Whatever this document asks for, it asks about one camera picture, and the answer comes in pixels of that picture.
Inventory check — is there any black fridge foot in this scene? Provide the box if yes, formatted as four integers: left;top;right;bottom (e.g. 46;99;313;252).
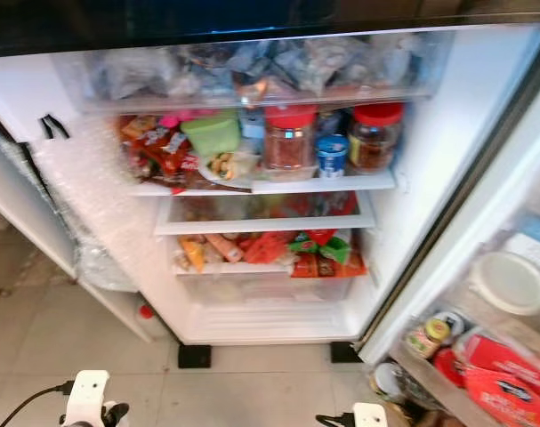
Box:
177;343;213;369
330;342;363;364

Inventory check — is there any clear shallow fridge drawer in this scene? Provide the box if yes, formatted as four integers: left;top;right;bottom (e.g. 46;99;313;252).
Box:
154;190;377;237

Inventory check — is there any white fridge shelf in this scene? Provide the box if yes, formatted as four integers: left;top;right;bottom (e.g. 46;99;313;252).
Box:
127;169;398;198

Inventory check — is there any white fridge door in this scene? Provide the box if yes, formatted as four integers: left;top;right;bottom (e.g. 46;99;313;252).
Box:
357;36;540;427

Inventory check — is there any white fridge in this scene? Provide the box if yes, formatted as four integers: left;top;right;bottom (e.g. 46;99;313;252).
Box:
0;0;540;348

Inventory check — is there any white jug with red cap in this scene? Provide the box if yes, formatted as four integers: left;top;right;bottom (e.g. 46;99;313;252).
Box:
132;298;171;341

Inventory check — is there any yellow food packet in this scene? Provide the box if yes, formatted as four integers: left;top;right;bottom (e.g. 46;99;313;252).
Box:
178;236;207;272

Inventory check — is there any pink sausage pack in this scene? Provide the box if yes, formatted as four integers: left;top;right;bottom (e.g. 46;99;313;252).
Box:
204;233;245;264

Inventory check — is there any clear bubble wrap sheet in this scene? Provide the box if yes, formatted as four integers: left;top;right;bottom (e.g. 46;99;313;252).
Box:
3;132;173;293

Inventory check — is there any clear crisper drawer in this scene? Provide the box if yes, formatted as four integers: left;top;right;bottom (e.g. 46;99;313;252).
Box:
176;262;382;310

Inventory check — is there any white side panel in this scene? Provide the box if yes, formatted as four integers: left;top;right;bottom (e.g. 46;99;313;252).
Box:
0;125;139;343

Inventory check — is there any red food packet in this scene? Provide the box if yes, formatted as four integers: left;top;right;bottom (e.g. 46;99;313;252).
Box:
243;231;295;266

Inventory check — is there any green and red packet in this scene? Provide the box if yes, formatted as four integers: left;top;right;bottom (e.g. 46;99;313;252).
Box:
289;229;368;279

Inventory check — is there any red orange snack packet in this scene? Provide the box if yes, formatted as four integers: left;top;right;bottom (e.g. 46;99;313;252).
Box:
118;114;199;192

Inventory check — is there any plate of food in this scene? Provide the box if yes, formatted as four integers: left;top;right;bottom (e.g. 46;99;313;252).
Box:
195;150;257;190

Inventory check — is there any round metal can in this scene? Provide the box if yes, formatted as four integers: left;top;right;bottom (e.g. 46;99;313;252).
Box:
370;361;406;401

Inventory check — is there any black clip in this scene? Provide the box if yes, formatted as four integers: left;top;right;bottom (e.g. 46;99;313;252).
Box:
39;113;70;141

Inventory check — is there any green plastic container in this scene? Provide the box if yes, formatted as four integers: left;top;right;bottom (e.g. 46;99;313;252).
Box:
181;109;242;158

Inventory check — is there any blue white carton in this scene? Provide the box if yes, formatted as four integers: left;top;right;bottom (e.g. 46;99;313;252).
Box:
238;107;266;149

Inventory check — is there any tall red-lid jar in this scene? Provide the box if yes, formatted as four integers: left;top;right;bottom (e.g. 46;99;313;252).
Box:
262;104;319;181

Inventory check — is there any small jar yellow lid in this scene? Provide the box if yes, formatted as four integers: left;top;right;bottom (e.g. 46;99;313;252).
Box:
405;316;454;360

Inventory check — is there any blue and white can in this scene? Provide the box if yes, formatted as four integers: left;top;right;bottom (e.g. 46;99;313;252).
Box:
316;133;350;180

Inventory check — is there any clear drawer with bags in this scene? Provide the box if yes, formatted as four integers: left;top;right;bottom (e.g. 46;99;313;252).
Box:
52;31;457;114

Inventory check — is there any red-lid jar yellow label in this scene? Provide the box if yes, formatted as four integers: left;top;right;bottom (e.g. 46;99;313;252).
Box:
347;101;406;173

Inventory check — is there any red carton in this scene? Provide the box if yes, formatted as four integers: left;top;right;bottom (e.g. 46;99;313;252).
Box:
434;331;540;427

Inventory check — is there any container with white lid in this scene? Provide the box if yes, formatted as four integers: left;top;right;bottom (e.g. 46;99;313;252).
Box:
471;250;540;318

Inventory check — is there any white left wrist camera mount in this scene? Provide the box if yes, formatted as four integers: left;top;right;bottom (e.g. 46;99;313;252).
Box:
62;370;111;427

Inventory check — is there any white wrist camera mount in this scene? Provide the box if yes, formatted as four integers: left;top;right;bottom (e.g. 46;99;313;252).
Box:
351;403;389;427
62;370;111;427

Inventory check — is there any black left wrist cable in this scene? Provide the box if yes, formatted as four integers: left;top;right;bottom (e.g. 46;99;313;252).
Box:
4;381;73;427

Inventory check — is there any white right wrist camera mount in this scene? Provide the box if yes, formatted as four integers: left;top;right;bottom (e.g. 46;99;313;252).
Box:
351;403;389;427

